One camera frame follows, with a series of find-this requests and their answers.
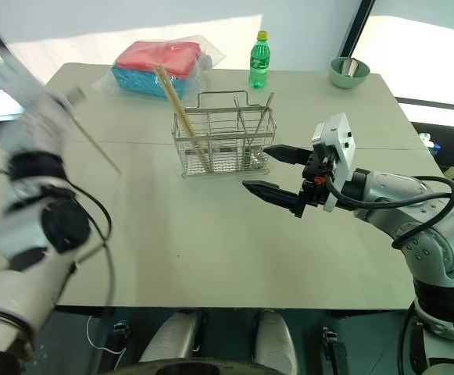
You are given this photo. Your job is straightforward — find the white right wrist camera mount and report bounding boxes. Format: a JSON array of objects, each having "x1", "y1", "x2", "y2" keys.
[{"x1": 311, "y1": 112, "x2": 358, "y2": 213}]

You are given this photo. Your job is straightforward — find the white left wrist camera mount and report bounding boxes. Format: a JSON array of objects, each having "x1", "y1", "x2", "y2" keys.
[{"x1": 0, "y1": 58, "x2": 68, "y2": 158}]

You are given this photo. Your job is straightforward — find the wire basket with handle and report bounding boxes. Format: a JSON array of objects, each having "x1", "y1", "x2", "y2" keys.
[{"x1": 171, "y1": 90, "x2": 278, "y2": 180}]

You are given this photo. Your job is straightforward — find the green plastic bottle yellow cap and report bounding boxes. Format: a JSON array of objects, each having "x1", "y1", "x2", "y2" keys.
[{"x1": 248, "y1": 30, "x2": 271, "y2": 90}]

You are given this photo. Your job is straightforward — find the black table leg bracket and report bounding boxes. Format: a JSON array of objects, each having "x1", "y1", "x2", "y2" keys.
[
  {"x1": 112, "y1": 319, "x2": 130, "y2": 355},
  {"x1": 321, "y1": 326, "x2": 349, "y2": 374}
]

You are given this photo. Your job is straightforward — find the blue folded cloth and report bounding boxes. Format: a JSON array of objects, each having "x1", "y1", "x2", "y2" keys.
[{"x1": 110, "y1": 63, "x2": 191, "y2": 102}]

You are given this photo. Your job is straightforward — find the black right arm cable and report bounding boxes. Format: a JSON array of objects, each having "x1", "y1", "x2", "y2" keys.
[{"x1": 323, "y1": 174, "x2": 454, "y2": 251}]

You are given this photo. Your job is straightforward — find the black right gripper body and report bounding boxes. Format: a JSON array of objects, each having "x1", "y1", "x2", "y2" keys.
[{"x1": 298, "y1": 148, "x2": 336, "y2": 208}]

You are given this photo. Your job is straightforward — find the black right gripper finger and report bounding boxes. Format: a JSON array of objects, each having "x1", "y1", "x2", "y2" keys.
[
  {"x1": 241, "y1": 180, "x2": 306, "y2": 219},
  {"x1": 263, "y1": 144, "x2": 314, "y2": 167}
]

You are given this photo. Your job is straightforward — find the white spray bottle blue cap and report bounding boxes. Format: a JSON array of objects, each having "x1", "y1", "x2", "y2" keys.
[{"x1": 419, "y1": 132, "x2": 443, "y2": 152}]

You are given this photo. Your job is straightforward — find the dark window frame post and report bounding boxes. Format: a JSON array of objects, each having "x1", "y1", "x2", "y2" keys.
[{"x1": 336, "y1": 0, "x2": 377, "y2": 60}]

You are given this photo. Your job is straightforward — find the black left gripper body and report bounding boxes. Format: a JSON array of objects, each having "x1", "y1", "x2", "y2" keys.
[{"x1": 52, "y1": 86, "x2": 88, "y2": 116}]

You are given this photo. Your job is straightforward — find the wooden chopstick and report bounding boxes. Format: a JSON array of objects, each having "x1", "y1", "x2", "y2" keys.
[
  {"x1": 152, "y1": 64, "x2": 209, "y2": 173},
  {"x1": 157, "y1": 64, "x2": 213, "y2": 173},
  {"x1": 69, "y1": 113, "x2": 125, "y2": 177}
]

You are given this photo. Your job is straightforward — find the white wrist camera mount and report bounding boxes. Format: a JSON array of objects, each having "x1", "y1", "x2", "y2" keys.
[
  {"x1": 311, "y1": 112, "x2": 358, "y2": 213},
  {"x1": 0, "y1": 58, "x2": 68, "y2": 158}
]

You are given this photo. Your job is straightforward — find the metal cup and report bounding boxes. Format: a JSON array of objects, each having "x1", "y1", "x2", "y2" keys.
[{"x1": 341, "y1": 58, "x2": 361, "y2": 78}]

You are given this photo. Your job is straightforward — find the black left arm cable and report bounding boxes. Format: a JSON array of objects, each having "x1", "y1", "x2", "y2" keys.
[{"x1": 0, "y1": 166, "x2": 117, "y2": 316}]

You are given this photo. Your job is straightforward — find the white robot leg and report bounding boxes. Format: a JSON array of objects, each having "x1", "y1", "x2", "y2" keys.
[
  {"x1": 138, "y1": 311, "x2": 205, "y2": 364},
  {"x1": 253, "y1": 309, "x2": 298, "y2": 374}
]

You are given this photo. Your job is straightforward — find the dark rounded robot torso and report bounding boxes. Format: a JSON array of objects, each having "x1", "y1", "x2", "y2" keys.
[{"x1": 103, "y1": 360, "x2": 292, "y2": 375}]

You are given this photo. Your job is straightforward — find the thin white wire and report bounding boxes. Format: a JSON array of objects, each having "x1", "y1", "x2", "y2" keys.
[{"x1": 85, "y1": 315, "x2": 123, "y2": 355}]

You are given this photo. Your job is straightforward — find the pale green bowl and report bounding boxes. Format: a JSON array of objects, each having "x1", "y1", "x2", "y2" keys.
[{"x1": 328, "y1": 56, "x2": 371, "y2": 91}]

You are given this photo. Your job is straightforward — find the clear plastic bag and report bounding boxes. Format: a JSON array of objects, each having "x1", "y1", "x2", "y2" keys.
[{"x1": 91, "y1": 34, "x2": 227, "y2": 103}]

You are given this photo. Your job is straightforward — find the metal spoon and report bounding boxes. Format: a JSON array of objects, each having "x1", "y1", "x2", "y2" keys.
[{"x1": 248, "y1": 92, "x2": 275, "y2": 166}]

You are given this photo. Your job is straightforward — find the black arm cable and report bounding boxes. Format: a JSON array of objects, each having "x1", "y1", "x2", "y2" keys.
[
  {"x1": 0, "y1": 166, "x2": 117, "y2": 316},
  {"x1": 323, "y1": 174, "x2": 454, "y2": 251}
]

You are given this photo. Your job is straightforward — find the red folded cloth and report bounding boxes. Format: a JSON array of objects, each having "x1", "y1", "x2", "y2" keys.
[{"x1": 116, "y1": 40, "x2": 203, "y2": 78}]

